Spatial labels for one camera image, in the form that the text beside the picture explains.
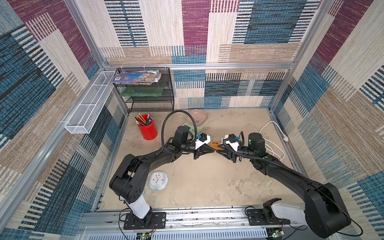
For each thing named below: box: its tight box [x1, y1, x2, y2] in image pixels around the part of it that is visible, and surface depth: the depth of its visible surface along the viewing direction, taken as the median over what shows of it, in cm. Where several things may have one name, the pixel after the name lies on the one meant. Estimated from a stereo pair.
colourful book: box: [112, 70, 162, 85], surface depth 83 cm
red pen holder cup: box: [138, 114, 158, 141], surface depth 103 cm
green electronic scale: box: [182, 120, 209, 136], surface depth 110 cm
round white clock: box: [148, 170, 169, 191], surface depth 85 cm
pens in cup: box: [134, 112, 154, 126], surface depth 98 cm
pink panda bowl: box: [186, 109, 209, 126], surface depth 111 cm
